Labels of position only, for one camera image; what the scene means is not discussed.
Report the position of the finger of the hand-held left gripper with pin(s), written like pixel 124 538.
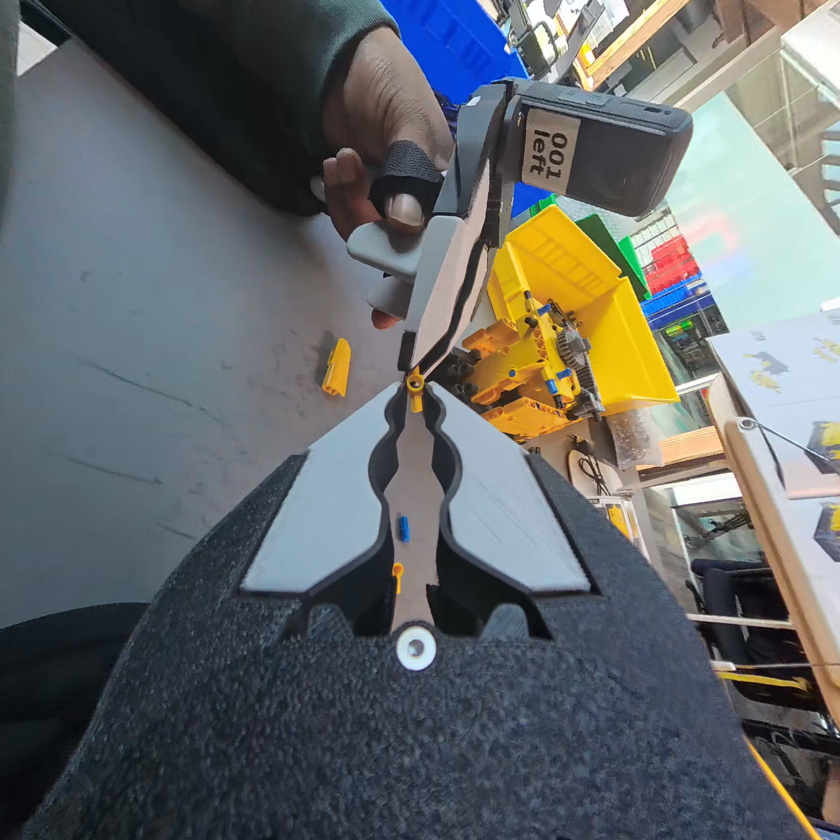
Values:
pixel 446 275
pixel 478 292

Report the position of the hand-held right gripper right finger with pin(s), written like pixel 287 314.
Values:
pixel 512 518

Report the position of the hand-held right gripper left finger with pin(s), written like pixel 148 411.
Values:
pixel 315 518

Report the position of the yellow lego connector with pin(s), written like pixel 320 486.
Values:
pixel 415 387
pixel 397 574

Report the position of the person's left forearm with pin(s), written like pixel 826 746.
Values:
pixel 229 79

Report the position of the yellow lego vehicle model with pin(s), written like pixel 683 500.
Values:
pixel 502 371

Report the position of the blue lego pin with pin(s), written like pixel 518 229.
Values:
pixel 404 529

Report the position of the yellow lego tooth piece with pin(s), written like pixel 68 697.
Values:
pixel 336 367

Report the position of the lego instruction booklet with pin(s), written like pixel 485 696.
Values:
pixel 781 367

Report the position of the person's left hand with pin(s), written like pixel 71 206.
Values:
pixel 387 98

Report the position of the green plastic bin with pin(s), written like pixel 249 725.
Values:
pixel 623 262

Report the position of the wooden shelf unit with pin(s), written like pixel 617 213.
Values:
pixel 630 39

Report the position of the red plastic crate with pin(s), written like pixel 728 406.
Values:
pixel 669 262

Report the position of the clear bag of small parts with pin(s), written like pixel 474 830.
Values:
pixel 631 438

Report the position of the yellow plastic bin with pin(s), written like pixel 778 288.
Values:
pixel 630 341

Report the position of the blue plastic crate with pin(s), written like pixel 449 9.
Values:
pixel 676 302

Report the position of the blue plastic bin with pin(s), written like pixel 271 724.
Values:
pixel 453 46

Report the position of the black office chair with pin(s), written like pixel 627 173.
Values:
pixel 735 604

